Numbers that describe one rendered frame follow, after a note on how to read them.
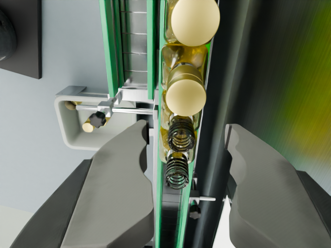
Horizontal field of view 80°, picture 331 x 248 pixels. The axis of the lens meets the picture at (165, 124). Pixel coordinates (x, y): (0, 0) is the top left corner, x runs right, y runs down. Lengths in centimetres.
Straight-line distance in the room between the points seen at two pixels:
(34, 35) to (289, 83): 60
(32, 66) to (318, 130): 67
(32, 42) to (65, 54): 8
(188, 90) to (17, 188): 100
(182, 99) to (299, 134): 14
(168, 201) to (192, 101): 55
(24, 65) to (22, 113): 18
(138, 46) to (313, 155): 36
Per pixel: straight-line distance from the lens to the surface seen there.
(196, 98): 17
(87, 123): 64
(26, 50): 69
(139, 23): 44
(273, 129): 30
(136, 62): 46
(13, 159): 98
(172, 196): 67
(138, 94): 47
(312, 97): 24
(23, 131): 86
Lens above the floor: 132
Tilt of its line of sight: 60 degrees down
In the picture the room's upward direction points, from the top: 173 degrees counter-clockwise
